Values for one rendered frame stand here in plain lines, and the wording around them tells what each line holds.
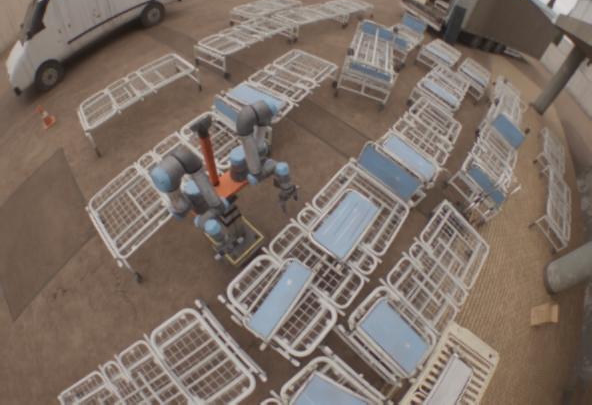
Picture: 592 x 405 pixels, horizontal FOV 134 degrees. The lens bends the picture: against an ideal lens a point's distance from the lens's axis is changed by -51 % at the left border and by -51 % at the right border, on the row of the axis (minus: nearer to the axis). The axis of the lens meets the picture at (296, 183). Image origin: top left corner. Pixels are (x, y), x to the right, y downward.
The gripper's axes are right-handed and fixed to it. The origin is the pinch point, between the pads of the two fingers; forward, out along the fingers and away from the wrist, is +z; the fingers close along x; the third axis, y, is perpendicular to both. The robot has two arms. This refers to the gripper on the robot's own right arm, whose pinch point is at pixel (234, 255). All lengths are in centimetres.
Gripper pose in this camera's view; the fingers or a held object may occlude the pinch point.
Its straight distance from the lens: 154.7
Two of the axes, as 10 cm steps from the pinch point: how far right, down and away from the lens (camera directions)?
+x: -7.6, 5.6, -3.2
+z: 2.4, 7.0, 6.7
